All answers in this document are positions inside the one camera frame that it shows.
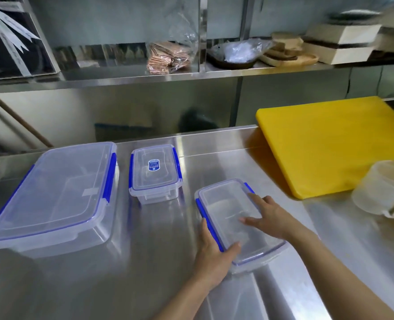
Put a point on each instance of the person's left hand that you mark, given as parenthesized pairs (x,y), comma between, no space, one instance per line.
(212,263)

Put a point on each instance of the person's right hand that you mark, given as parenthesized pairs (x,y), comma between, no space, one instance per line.
(277,221)

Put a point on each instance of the person's left thumb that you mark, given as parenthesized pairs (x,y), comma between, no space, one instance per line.
(233,249)

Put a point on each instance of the person's right thumb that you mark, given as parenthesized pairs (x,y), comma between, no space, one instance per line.
(252,221)

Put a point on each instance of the medium clear blue-clip container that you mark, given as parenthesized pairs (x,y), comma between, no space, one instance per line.
(227,209)

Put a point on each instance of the person's right forearm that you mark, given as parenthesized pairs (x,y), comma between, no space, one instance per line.
(337,276)

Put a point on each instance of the person's left forearm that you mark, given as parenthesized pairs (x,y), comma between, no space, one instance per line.
(180,301)

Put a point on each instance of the small clear labelled container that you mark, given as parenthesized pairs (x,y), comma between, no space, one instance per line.
(155,176)

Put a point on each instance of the yellow cutting board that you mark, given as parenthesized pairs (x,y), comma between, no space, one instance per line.
(330,143)

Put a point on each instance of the translucent round plastic tub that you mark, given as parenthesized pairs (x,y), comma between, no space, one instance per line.
(380,188)

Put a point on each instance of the dark bowl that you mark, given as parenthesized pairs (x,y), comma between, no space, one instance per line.
(230,64)

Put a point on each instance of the crumpled clear plastic bag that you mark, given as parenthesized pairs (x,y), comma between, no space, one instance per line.
(242,49)

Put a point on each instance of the stack of wooden boards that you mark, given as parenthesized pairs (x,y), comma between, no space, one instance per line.
(285,49)

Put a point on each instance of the bag of brown packets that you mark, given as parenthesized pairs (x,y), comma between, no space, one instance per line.
(165,58)

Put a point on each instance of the large clear blue-clip container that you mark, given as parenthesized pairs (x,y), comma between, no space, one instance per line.
(56,193)

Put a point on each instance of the stainless steel shelf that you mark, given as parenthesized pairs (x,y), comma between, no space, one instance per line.
(123,78)

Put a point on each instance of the stack of white boxes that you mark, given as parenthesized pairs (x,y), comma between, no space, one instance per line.
(340,43)

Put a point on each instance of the dark plate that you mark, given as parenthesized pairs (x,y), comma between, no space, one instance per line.
(353,17)

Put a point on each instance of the wooden stick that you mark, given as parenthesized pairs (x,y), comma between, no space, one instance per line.
(23,121)

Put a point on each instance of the black gift box white ribbon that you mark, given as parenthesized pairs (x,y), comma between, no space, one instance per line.
(10,49)

